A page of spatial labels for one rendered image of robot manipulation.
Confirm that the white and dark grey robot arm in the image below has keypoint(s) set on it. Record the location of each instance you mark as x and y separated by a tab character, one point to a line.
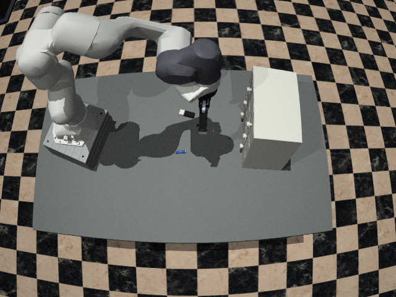
194	68

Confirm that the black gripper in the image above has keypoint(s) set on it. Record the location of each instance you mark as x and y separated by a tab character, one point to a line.
203	110

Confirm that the white chest of drawers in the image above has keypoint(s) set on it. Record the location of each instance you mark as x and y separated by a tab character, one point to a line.
277	119

